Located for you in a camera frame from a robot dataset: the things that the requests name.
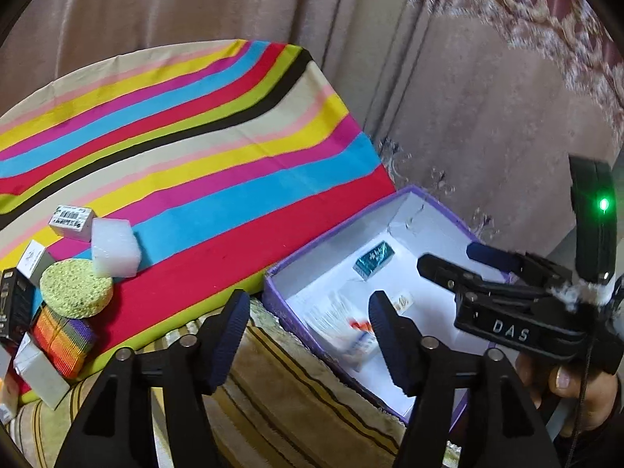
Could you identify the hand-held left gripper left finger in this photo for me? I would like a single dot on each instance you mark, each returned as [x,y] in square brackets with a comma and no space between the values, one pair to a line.
[228,336]

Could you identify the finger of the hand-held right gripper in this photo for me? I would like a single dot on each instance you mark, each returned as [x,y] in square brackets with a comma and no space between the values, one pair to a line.
[490,255]
[441,269]

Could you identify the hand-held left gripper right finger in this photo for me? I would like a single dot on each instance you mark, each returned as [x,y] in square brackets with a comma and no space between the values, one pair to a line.
[387,336]

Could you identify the purple cardboard box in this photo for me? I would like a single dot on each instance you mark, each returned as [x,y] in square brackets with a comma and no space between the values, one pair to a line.
[429,234]

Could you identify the round green sponge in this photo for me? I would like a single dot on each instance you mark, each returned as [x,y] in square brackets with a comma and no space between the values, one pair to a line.
[75,288]

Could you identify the red patterned small box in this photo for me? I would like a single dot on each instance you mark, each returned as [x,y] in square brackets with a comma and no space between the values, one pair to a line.
[7,390]

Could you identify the person's right hand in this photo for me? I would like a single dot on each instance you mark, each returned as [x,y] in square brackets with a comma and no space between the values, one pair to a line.
[565,385]

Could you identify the white plastic packet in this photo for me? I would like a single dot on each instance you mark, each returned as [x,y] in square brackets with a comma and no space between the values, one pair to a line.
[336,321]

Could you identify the small teal box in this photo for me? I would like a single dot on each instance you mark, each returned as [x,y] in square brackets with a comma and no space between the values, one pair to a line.
[373,261]

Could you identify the brown striped sofa cover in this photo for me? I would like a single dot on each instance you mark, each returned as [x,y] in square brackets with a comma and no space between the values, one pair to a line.
[292,399]

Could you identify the white sponge block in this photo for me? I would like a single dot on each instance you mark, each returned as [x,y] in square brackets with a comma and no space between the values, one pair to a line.
[117,248]

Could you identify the patterned rug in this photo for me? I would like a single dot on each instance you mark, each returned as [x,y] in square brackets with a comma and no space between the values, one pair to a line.
[487,83]

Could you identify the colourful striped tablecloth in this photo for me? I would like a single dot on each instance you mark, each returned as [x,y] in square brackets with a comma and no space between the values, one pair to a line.
[195,156]

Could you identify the plain white box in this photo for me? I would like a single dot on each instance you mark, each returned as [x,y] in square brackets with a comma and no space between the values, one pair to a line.
[41,375]

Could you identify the grey labelled small box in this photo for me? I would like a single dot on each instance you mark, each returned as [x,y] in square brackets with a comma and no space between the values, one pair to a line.
[72,222]

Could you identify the white cube box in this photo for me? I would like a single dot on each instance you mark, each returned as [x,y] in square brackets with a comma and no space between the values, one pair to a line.
[35,261]

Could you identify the black printed box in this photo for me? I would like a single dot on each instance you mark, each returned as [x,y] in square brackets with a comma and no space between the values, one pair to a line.
[14,302]

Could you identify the beige curtain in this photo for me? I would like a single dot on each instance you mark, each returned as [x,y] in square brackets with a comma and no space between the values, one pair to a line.
[195,5]

